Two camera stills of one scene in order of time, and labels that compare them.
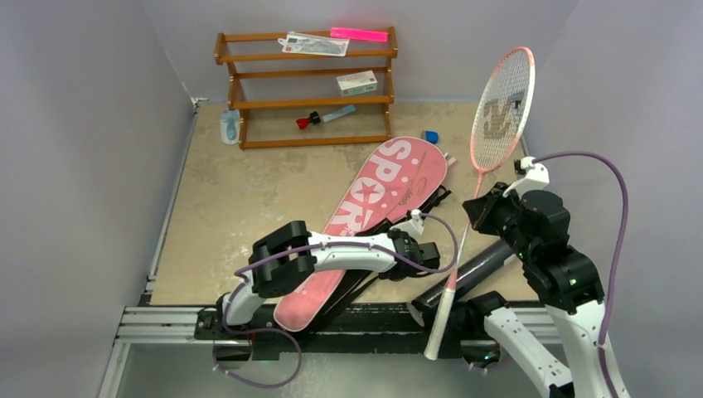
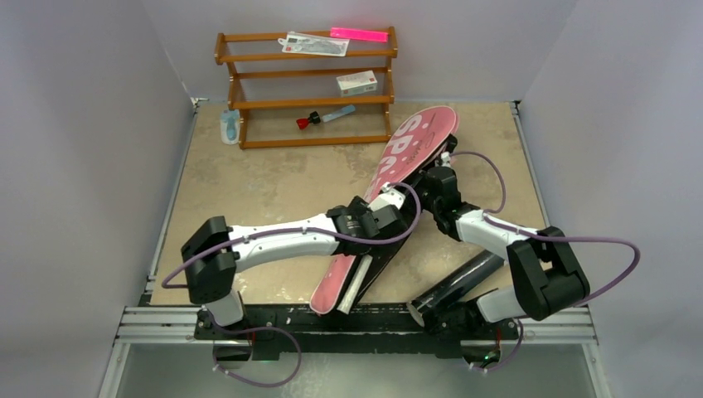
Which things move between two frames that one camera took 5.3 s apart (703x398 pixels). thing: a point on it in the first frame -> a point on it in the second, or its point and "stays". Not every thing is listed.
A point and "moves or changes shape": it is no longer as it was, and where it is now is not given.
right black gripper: (482, 209) -> (447, 148)
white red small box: (357, 83) stays
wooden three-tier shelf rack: (310, 87) stays
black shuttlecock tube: (419, 309) stays
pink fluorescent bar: (358, 34) stays
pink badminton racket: (501, 114) -> (335, 278)
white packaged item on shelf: (303, 43) stays
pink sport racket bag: (398, 177) moves or changes shape
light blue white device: (230, 126) stays
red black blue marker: (315, 117) stays
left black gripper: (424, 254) -> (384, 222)
